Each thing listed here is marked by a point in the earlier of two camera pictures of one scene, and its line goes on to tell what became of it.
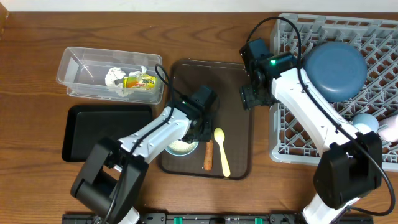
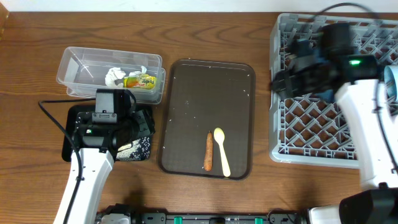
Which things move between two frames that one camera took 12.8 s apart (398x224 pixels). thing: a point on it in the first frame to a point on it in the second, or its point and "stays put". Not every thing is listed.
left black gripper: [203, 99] to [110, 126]
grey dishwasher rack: [291, 140] stays put
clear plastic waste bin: [111, 74] stays put
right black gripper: [249, 98] to [286, 82]
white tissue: [115, 73] stays put
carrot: [208, 155] stays put
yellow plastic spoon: [219, 135] stays put
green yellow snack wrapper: [145, 81] stays put
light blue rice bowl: [181, 148] to [390, 83]
